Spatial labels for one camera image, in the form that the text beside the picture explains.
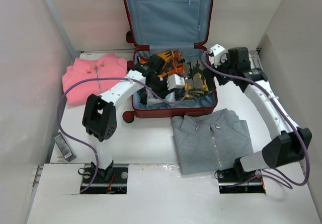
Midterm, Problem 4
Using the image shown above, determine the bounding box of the grey zip hoodie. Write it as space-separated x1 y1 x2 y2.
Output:
172 109 253 175

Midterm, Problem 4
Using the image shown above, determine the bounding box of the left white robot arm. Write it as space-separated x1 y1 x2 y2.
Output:
82 55 169 182

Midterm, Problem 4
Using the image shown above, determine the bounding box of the orange camouflage garment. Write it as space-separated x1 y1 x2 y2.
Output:
143 50 185 78

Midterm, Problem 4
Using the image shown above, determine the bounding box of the black leather pouch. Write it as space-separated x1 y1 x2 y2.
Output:
138 84 188 107

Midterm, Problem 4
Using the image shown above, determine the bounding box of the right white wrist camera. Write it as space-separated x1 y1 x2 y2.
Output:
209 44 226 67

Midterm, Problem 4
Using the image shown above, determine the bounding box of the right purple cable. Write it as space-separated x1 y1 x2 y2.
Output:
201 49 309 190

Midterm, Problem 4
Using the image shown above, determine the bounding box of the pink zip hoodie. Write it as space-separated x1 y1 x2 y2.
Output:
62 52 129 106

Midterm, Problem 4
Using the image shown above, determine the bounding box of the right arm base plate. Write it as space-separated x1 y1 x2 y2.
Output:
214 168 266 194

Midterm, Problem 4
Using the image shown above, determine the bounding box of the red open suitcase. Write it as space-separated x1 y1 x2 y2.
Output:
123 0 218 123

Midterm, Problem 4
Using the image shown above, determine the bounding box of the small grey box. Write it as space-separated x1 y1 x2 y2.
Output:
54 132 76 162

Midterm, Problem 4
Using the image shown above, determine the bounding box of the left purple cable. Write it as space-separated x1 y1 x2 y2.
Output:
57 77 190 194

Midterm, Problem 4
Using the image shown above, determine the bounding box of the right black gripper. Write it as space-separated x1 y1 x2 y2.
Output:
202 53 236 91

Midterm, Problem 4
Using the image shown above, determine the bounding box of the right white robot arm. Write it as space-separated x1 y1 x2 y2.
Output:
201 44 312 181

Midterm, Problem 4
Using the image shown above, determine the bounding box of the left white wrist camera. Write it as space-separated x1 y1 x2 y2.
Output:
167 74 186 90

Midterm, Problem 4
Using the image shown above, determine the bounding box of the green yellow camouflage garment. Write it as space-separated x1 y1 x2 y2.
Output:
184 59 209 99

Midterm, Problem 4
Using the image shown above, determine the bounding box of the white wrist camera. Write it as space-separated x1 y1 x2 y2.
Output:
209 44 226 67
167 74 186 90

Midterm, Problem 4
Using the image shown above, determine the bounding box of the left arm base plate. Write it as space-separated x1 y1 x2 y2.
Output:
78 165 128 195

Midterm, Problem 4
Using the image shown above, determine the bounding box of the purple cable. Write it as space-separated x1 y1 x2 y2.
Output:
57 77 190 194
201 49 309 190

